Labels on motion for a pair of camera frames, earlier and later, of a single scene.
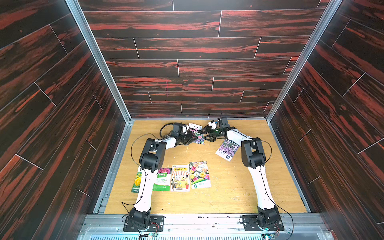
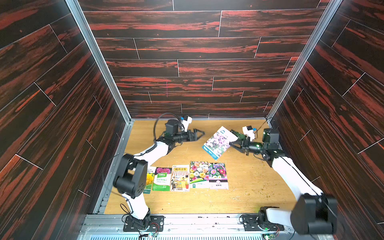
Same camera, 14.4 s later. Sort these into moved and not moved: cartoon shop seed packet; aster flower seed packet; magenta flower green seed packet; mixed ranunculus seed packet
Moved: aster flower seed packet
Not moved: magenta flower green seed packet; cartoon shop seed packet; mixed ranunculus seed packet
